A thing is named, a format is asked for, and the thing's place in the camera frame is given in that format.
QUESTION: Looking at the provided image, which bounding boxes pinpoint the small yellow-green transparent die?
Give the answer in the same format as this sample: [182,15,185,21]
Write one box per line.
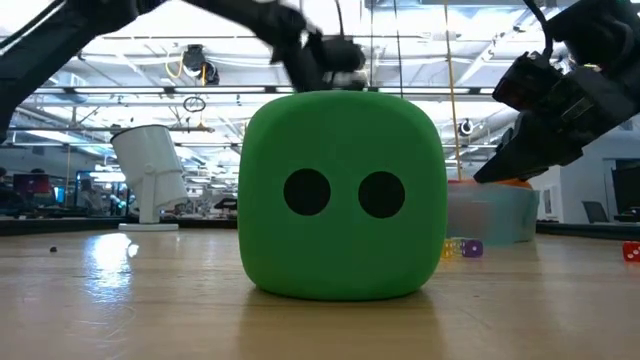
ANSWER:
[441,237,465,259]

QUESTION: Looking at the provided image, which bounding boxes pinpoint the small purple transparent die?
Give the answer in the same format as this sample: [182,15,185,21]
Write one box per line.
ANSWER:
[460,239,484,259]

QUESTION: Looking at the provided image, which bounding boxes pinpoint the green foam die black pips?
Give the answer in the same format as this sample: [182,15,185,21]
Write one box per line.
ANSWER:
[237,89,449,302]

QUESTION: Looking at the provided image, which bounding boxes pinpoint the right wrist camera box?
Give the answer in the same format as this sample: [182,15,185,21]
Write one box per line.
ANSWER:
[492,49,564,112]

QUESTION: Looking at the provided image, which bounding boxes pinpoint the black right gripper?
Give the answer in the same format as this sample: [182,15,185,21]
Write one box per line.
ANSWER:
[474,59,640,184]

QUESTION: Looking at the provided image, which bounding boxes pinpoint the white cylindrical lamp on stand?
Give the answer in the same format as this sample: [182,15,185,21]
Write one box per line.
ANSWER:
[109,124,190,232]

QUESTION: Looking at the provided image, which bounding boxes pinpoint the black office chair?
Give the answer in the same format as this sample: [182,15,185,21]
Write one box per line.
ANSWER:
[581,200,610,225]

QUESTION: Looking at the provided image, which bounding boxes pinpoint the computer monitor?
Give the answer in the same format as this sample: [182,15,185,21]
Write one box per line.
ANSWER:
[12,173,50,196]

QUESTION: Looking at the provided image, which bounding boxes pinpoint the large dark display panel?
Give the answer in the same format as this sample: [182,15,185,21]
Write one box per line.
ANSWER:
[610,167,640,216]

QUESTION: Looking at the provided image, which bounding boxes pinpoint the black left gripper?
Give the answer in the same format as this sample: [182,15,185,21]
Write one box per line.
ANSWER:
[269,7,369,94]

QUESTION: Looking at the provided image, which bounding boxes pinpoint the teal translucent plastic bin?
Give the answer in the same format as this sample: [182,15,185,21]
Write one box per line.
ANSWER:
[446,182,541,247]

